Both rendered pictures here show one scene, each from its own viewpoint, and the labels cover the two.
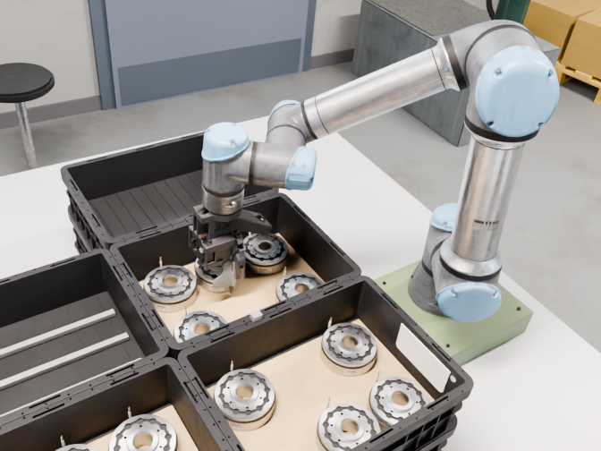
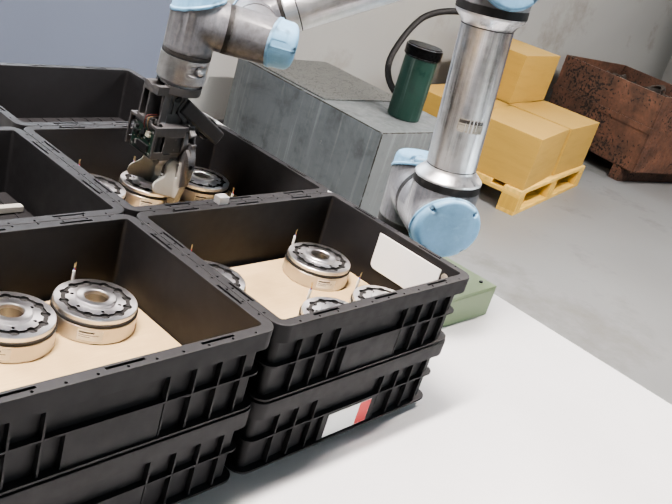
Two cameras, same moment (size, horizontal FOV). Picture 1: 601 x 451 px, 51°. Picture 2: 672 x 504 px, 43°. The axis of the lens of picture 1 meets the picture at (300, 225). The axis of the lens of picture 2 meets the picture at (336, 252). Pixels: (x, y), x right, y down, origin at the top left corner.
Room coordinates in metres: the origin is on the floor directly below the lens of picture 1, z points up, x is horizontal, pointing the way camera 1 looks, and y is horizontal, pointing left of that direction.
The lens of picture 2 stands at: (-0.40, 0.19, 1.39)
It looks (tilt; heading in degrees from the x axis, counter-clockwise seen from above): 23 degrees down; 344
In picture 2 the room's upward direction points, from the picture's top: 17 degrees clockwise
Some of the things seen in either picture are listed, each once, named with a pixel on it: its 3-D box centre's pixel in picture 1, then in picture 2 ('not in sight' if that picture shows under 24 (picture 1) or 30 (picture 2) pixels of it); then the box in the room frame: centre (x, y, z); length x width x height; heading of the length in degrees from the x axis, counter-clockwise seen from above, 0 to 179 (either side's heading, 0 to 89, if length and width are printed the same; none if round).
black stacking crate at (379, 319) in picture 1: (322, 392); (300, 285); (0.65, -0.07, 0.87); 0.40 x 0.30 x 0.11; 128
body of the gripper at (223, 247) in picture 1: (217, 230); (166, 118); (0.90, 0.15, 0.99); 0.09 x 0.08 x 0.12; 128
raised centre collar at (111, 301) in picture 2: (142, 441); (96, 297); (0.53, 0.20, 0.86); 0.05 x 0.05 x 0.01
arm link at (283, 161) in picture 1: (283, 161); (258, 35); (0.92, 0.04, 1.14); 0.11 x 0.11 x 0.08; 1
